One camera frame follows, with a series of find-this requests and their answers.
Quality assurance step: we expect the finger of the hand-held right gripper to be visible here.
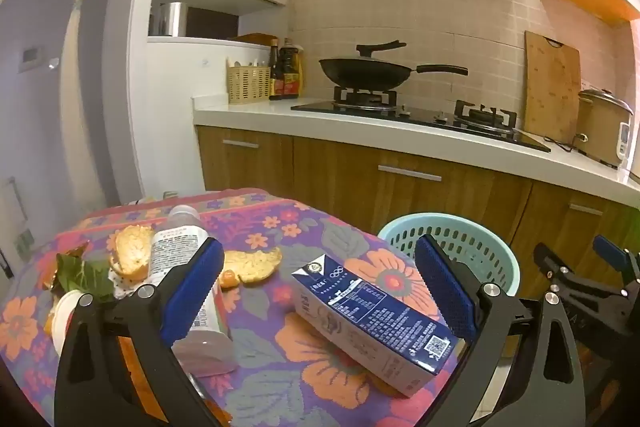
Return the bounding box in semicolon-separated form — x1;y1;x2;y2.
533;243;623;298
593;235;640;282

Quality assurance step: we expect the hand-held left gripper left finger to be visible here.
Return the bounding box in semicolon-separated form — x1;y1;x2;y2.
54;237;236;427

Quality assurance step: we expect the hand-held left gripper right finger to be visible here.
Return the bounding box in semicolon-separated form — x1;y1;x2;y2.
414;234;583;427

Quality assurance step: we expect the clear plastic bottle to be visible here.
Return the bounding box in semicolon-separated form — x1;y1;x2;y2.
150;204;238;378

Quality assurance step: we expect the light blue plastic basket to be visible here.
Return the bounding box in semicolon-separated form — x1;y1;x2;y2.
376;213;521;308

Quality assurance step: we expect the large citrus peel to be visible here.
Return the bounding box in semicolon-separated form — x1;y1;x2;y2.
220;247;283;286

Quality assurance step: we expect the white dotted paper wrapper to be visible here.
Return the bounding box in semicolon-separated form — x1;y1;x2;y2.
107;267;151;300

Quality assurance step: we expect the bread slice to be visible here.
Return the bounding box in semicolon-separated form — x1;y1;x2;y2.
109;225;156;279

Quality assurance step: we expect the blue white milk carton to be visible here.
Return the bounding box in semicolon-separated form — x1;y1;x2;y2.
291;254;460;399

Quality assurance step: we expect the green leaf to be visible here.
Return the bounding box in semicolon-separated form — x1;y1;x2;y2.
54;253;117;304

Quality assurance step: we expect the white plastic cup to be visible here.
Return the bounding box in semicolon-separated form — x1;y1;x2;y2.
50;289;85;358

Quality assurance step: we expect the floral tablecloth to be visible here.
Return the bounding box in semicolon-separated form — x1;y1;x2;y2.
0;189;461;427

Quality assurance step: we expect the beige rice cooker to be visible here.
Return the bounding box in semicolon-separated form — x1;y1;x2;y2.
575;89;635;168

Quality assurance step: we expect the wooden kitchen cabinet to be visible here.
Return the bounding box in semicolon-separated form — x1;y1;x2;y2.
196;126;640;303

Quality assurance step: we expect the wooden cutting board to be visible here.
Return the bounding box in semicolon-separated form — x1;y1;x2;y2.
524;31;582;144

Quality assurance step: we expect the black gas stove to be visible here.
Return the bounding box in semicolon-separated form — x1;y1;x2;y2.
291;86;552;152

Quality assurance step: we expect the beige utensil basket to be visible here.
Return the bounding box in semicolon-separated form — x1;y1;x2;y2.
227;59;272;106

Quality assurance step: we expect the slim dark sauce bottle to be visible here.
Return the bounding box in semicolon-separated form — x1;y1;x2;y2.
269;39;282;100

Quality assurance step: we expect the black wok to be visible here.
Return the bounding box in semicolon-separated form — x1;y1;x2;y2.
319;57;469;91

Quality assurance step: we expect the wide dark oil bottle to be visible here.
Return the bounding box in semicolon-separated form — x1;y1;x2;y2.
278;38;304;98

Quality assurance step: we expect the steel pot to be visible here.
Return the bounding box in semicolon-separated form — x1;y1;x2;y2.
149;2;189;37

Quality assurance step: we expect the black power cable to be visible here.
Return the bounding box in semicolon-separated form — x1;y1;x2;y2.
544;133;622;170

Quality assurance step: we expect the long metal cabinet handle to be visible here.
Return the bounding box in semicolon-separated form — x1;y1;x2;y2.
378;165;443;182

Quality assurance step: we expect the black pan lid handle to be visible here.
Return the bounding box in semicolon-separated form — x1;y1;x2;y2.
356;40;407;59

